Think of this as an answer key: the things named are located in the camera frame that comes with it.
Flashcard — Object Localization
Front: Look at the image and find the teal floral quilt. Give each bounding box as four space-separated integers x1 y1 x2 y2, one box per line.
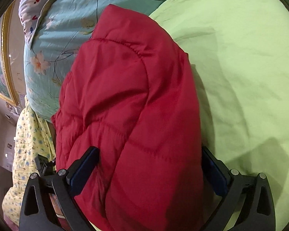
22 0 209 122

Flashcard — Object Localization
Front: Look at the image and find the bear print pillow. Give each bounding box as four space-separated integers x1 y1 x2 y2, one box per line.
18 0 68 51

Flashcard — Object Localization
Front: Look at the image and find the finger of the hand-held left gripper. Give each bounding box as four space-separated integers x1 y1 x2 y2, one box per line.
34 154 56 177

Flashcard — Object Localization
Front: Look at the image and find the light green bed sheet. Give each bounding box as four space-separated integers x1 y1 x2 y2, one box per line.
89 0 289 231

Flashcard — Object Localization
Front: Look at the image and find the gold framed picture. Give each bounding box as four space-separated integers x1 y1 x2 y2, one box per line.
0 3 21 107

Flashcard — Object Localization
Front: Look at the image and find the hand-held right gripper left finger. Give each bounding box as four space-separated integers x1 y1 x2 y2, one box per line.
19 146 100 231

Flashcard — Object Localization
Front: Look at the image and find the yellow animal print quilt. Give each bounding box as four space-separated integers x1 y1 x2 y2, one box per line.
1 96 57 227

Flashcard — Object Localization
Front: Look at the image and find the red quilted jacket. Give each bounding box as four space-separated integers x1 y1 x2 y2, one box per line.
50 4 206 231

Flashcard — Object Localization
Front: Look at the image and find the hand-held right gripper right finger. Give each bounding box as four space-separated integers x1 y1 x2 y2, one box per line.
202 146 277 231

